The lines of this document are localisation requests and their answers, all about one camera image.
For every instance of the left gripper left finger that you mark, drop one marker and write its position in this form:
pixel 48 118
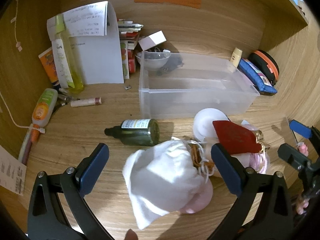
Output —
pixel 46 217

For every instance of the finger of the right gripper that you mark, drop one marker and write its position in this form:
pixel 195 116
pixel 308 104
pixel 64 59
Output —
pixel 301 129
pixel 293 157

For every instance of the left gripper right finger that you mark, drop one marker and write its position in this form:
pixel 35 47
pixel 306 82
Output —
pixel 262 209

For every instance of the red velvet pouch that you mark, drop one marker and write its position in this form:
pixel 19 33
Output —
pixel 236 139

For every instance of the pink round compact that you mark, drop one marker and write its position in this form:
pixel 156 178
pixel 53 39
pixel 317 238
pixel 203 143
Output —
pixel 200 200

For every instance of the white round lidded container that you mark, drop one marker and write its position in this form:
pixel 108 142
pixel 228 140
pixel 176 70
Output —
pixel 203 123

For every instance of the white drawstring pouch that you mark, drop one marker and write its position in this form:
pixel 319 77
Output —
pixel 161 179

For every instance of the dark green glass bottle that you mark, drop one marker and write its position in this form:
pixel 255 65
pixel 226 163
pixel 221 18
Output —
pixel 136 132

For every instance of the person's right hand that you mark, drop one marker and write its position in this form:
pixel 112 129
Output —
pixel 302 203

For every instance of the printed receipt paper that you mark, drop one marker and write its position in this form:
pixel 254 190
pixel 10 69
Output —
pixel 12 173

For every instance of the blue patchwork pouch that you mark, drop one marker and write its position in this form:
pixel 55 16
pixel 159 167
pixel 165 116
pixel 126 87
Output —
pixel 259 80

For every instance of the black orange round case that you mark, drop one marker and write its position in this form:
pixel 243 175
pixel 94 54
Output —
pixel 266 64

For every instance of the orange white pen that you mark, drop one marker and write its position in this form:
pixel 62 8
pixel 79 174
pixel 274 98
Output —
pixel 30 138

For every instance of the cream lotion bottle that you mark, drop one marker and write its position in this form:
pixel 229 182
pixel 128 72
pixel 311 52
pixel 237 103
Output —
pixel 236 57

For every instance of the orange-green cream tube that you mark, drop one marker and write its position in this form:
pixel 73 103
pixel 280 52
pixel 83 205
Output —
pixel 44 108

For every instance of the pink lip balm stick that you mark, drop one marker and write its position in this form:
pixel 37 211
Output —
pixel 86 102

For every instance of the clear plastic storage bin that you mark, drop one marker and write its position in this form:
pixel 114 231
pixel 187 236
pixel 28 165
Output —
pixel 188 83

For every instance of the small metal clip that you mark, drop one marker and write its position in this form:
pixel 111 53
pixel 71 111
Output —
pixel 127 87

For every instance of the yellow-green spray bottle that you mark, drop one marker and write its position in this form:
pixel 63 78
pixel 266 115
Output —
pixel 66 67

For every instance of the orange snack packet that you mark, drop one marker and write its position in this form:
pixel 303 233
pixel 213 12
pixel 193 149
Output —
pixel 47 60

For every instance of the clear glass bowl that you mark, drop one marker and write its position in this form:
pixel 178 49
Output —
pixel 153 60

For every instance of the small white cardboard box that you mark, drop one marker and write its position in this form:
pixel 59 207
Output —
pixel 152 40

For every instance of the folded white paper sheet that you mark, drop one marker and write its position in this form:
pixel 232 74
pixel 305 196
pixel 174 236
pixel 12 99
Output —
pixel 94 38

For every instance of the stack of booklets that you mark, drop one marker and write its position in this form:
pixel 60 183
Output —
pixel 129 33

